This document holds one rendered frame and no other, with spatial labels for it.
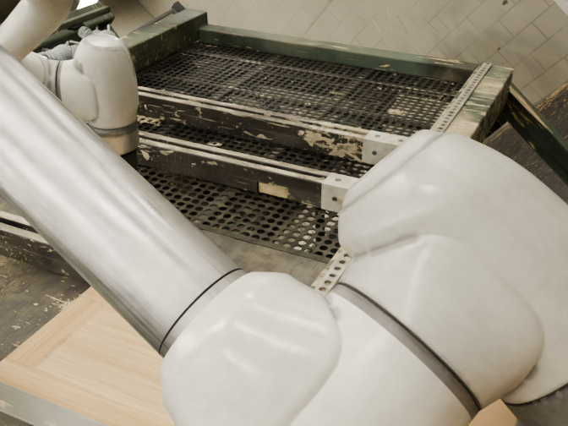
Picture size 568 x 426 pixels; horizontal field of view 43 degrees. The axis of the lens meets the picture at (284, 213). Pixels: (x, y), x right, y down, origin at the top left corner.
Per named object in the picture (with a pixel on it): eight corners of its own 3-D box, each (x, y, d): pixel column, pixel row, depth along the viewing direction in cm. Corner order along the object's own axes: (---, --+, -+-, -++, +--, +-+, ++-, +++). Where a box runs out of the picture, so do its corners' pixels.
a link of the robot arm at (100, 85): (144, 107, 138) (75, 108, 138) (136, 27, 130) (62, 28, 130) (136, 131, 129) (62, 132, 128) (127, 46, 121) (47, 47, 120)
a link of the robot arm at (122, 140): (107, 106, 138) (111, 135, 142) (77, 124, 131) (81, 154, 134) (147, 115, 135) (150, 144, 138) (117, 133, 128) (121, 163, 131)
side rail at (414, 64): (469, 100, 251) (473, 70, 245) (199, 55, 292) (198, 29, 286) (475, 93, 257) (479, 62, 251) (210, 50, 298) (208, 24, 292)
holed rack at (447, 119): (286, 355, 122) (286, 352, 121) (270, 350, 123) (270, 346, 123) (492, 65, 250) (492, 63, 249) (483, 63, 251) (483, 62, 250)
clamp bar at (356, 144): (403, 174, 189) (412, 88, 177) (51, 100, 233) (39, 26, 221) (414, 159, 197) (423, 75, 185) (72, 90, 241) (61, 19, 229)
